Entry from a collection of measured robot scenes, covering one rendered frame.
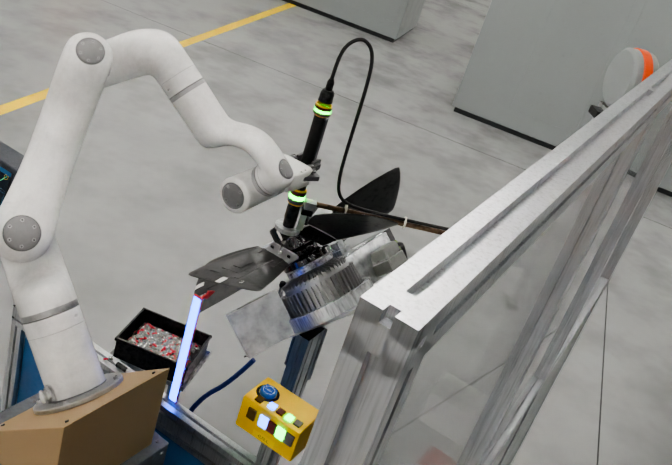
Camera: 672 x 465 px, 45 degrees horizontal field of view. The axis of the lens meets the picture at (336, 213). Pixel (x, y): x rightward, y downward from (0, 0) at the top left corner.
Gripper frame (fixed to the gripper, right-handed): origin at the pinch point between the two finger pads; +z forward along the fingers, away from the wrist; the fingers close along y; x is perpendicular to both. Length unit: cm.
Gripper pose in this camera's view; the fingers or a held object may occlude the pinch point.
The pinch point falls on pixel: (307, 162)
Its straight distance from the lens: 205.7
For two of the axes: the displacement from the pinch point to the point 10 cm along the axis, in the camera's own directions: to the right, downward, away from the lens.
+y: 8.2, 4.5, -3.4
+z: 5.0, -2.9, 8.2
